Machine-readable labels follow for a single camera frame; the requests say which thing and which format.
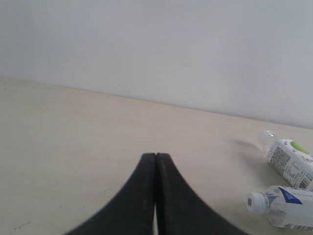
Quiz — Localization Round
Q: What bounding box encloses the clear bottle with blue label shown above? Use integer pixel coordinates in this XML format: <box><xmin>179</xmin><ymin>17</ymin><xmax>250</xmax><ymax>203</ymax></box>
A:
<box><xmin>246</xmin><ymin>186</ymin><xmax>313</xmax><ymax>231</ymax></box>

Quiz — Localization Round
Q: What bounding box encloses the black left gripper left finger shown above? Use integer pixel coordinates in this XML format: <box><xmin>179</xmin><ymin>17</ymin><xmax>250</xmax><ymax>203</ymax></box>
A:
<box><xmin>68</xmin><ymin>153</ymin><xmax>156</xmax><ymax>235</ymax></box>

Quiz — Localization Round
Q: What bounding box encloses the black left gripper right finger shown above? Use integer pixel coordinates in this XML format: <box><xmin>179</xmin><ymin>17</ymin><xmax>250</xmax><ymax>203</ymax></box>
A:
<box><xmin>155</xmin><ymin>153</ymin><xmax>246</xmax><ymax>235</ymax></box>

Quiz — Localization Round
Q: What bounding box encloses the bottle with green apple label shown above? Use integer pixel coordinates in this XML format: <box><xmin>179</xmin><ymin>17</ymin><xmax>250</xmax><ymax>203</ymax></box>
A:
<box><xmin>258</xmin><ymin>130</ymin><xmax>313</xmax><ymax>189</ymax></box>

